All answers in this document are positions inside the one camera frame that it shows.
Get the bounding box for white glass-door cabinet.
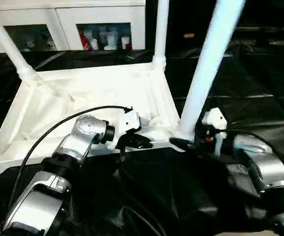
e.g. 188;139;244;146
0;0;147;52

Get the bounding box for white plastic table top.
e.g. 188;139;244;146
0;61;197;177

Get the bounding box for red bottle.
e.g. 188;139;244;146
79;29;91;50

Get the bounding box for black shiny mat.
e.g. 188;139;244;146
0;48;284;236

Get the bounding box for white plastic table leg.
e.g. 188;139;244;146
153;0;170;71
175;0;246;143
0;3;37;80

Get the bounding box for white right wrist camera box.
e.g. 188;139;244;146
202;107;229;156

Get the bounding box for long dark metal bar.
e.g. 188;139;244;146
234;26;284;34

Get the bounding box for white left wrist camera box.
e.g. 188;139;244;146
106;109;143;150

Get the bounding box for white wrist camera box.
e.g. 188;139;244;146
202;107;229;156
106;109;143;150

